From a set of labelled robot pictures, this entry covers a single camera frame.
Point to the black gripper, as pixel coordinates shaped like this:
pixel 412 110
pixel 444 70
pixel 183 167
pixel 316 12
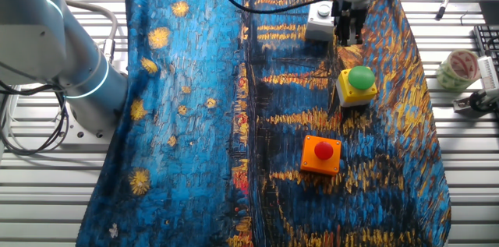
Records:
pixel 349 15

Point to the white box small green button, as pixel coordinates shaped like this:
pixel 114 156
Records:
pixel 317 25

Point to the yellow box green mushroom button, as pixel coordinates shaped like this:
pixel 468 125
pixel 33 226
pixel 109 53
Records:
pixel 358 83

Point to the orange box red button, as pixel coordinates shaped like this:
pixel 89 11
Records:
pixel 321 157

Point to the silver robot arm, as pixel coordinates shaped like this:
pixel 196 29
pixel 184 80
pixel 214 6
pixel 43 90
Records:
pixel 78 64

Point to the small black hex key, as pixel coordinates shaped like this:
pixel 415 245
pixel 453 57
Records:
pixel 462 16

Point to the clear packing tape roll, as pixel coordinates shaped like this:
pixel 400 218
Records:
pixel 460 69

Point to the white clamp tool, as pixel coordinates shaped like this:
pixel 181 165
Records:
pixel 468 104

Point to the black keyboard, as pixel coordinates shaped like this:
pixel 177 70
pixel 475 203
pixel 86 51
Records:
pixel 487 40

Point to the black box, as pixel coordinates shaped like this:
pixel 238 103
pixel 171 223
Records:
pixel 489 12

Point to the starry night painting tablecloth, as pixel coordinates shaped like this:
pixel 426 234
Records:
pixel 187 122

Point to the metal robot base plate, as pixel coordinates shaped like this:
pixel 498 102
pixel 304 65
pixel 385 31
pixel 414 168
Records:
pixel 83 136

